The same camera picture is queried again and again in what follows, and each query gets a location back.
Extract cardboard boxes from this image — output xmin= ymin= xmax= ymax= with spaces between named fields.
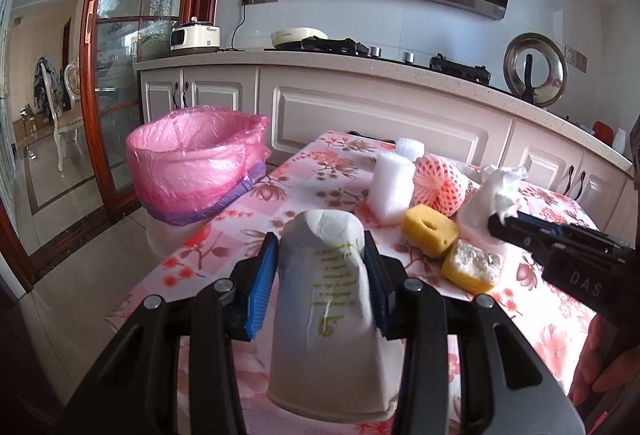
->
xmin=12 ymin=105 xmax=51 ymax=147

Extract red container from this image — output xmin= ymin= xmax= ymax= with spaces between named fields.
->
xmin=591 ymin=120 xmax=618 ymax=147

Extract black strap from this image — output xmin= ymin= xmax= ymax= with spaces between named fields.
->
xmin=347 ymin=131 xmax=396 ymax=144

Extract black power cable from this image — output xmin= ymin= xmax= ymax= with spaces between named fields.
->
xmin=230 ymin=2 xmax=266 ymax=52

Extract black gas stove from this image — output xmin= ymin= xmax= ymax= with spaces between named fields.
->
xmin=300 ymin=38 xmax=493 ymax=83

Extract pink foam fruit net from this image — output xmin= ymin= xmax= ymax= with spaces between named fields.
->
xmin=412 ymin=154 xmax=483 ymax=217

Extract yellow sponge with white face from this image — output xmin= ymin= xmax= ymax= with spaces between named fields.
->
xmin=441 ymin=240 xmax=503 ymax=294

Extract white rice cooker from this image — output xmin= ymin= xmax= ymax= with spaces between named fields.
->
xmin=170 ymin=18 xmax=222 ymax=53

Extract white kitchen cabinet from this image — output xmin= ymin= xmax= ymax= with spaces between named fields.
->
xmin=134 ymin=48 xmax=640 ymax=226

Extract wooden framed glass door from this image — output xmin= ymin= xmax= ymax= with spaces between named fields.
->
xmin=80 ymin=0 xmax=226 ymax=216

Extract dark cloth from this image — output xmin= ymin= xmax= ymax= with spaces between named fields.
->
xmin=34 ymin=56 xmax=65 ymax=110

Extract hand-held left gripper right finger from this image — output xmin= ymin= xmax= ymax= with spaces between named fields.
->
xmin=362 ymin=230 xmax=588 ymax=435

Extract white round electric cooker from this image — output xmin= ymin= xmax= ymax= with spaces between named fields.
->
xmin=271 ymin=26 xmax=331 ymax=48

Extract pink bag lined trash bin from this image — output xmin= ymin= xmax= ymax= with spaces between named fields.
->
xmin=125 ymin=106 xmax=272 ymax=261

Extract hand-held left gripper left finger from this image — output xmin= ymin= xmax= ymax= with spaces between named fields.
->
xmin=60 ymin=231 xmax=281 ymax=435

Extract white paper cup green print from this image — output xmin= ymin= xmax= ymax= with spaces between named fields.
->
xmin=265 ymin=209 xmax=401 ymax=423

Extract person's right hand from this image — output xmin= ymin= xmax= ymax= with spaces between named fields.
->
xmin=570 ymin=315 xmax=640 ymax=408

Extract metal pan lid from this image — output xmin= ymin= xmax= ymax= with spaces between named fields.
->
xmin=503 ymin=32 xmax=568 ymax=107

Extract white foam slab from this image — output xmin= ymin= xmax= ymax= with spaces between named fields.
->
xmin=369 ymin=150 xmax=417 ymax=225

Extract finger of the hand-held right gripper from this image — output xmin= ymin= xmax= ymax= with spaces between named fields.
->
xmin=515 ymin=212 xmax=621 ymax=248
xmin=487 ymin=214 xmax=551 ymax=266

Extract white tissue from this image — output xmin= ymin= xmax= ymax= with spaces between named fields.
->
xmin=480 ymin=165 xmax=530 ymax=222

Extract white carved chair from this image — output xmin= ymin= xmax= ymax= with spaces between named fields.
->
xmin=37 ymin=55 xmax=87 ymax=173

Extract white plastic packet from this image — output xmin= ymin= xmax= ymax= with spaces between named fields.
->
xmin=457 ymin=182 xmax=511 ymax=261

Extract white foam block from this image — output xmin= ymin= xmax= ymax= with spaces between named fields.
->
xmin=396 ymin=138 xmax=426 ymax=161

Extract pink floral tablecloth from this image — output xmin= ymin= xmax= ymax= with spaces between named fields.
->
xmin=102 ymin=130 xmax=640 ymax=435

